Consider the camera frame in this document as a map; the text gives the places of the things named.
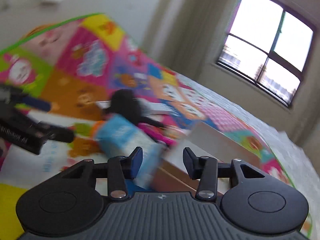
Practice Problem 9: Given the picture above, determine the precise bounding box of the blue white tissue pack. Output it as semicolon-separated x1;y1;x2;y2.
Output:
94;114;164;189

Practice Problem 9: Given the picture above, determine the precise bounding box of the pink cardboard box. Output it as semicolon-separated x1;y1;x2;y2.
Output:
151;122;260;194

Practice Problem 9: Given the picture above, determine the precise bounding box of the orange toy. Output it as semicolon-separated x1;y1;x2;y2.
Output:
90;120;106;139

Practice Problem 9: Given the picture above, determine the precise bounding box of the black plush bear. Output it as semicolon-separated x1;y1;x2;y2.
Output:
103;89;165;128

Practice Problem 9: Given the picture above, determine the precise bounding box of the colourful cartoon play mat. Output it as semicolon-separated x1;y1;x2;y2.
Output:
1;14;309;239

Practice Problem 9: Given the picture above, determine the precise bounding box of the dark framed window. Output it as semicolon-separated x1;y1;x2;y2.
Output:
217;0;316;108

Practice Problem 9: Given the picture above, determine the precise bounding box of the beige curtain left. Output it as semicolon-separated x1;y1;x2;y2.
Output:
143;0;239;79

